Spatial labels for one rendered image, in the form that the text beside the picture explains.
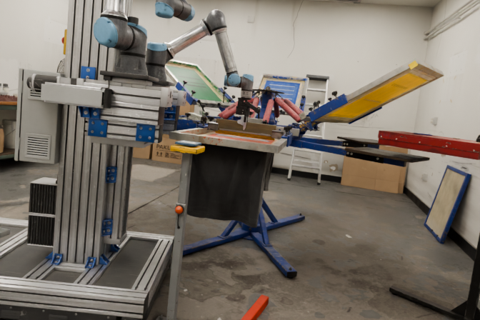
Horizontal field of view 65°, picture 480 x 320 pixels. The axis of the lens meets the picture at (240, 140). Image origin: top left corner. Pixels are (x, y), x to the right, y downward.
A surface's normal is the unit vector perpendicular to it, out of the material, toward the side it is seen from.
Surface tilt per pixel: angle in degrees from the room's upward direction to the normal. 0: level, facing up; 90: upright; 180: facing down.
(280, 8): 90
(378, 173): 78
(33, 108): 90
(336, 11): 90
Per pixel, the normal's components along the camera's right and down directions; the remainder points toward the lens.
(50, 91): 0.00, 0.10
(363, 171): -0.18, -0.13
